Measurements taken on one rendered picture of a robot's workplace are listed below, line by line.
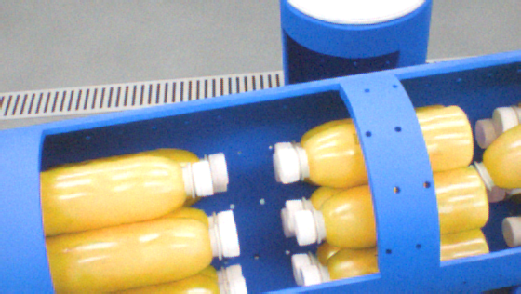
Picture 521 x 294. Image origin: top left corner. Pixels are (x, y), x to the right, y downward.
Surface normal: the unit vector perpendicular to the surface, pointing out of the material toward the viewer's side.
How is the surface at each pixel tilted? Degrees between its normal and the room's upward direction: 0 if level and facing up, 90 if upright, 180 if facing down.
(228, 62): 0
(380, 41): 90
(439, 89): 103
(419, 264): 80
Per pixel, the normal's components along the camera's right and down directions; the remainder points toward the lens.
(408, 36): 0.60, 0.52
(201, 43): -0.07, -0.72
